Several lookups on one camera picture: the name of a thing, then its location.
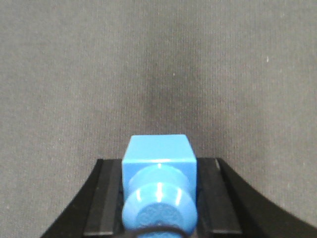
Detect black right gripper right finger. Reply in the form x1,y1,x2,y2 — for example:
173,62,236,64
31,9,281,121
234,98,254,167
197,158,317,238

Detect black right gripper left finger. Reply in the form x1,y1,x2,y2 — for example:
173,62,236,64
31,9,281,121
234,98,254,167
42,159,124,238

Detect light blue cube block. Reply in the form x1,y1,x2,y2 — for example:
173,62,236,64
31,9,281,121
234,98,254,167
122,134,197,200

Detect dark conveyor belt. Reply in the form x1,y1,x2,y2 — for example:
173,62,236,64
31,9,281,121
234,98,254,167
0,0,317,238

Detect blue suction cup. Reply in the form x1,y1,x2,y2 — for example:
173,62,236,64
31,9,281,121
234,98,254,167
122,164,198,236

